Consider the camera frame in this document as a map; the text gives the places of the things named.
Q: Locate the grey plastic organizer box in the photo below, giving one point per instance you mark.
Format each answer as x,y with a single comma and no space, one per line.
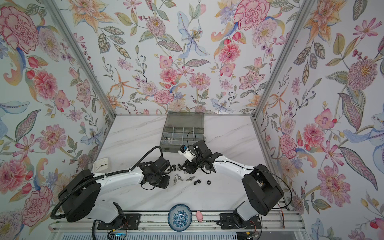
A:
182,129

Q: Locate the pink toy pig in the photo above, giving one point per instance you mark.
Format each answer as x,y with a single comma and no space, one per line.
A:
199,216

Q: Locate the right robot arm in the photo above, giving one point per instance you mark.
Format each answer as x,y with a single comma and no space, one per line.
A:
262,189

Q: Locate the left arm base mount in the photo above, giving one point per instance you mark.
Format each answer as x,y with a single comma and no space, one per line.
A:
128,222

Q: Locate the blue patterned ceramic plate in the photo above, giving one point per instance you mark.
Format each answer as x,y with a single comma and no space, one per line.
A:
180,217

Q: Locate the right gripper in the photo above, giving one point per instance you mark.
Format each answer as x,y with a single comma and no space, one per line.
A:
189,167

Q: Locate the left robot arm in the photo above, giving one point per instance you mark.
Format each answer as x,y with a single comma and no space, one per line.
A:
92,196

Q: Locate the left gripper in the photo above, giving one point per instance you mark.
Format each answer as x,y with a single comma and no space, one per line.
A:
167,182

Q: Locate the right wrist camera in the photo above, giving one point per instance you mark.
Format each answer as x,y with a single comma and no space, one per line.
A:
186,153

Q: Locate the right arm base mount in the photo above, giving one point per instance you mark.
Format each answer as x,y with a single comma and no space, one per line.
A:
230,221

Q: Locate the aluminium rail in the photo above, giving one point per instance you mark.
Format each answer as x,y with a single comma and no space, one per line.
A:
157,221

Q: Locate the white square clock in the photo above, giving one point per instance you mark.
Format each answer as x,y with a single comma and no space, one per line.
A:
102,166

